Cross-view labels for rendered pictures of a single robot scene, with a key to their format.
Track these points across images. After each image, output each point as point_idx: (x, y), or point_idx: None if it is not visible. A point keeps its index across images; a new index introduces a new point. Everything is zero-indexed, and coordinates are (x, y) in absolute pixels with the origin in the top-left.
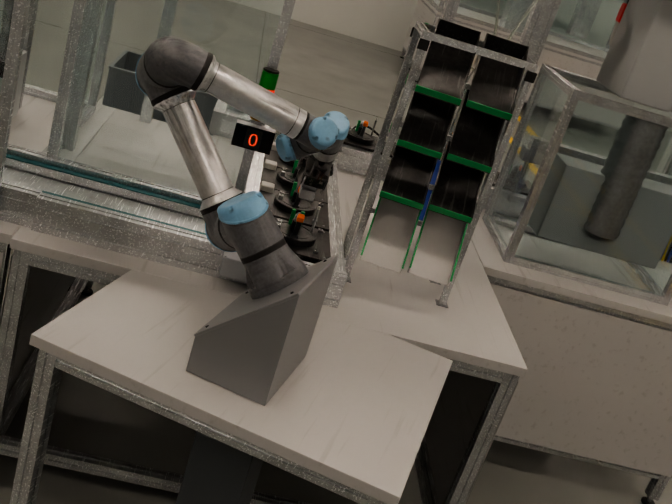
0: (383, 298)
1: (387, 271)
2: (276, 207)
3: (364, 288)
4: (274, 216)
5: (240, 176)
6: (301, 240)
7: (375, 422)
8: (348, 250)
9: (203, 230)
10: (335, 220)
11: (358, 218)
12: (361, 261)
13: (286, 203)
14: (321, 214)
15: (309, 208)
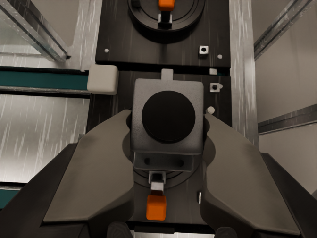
0: (307, 168)
1: (312, 73)
2: (132, 26)
3: (279, 148)
4: (128, 63)
5: (9, 20)
6: (172, 184)
7: None
8: (257, 59)
9: (19, 138)
10: (240, 6)
11: (294, 21)
12: (273, 61)
13: (147, 15)
14: (216, 8)
15: (193, 11)
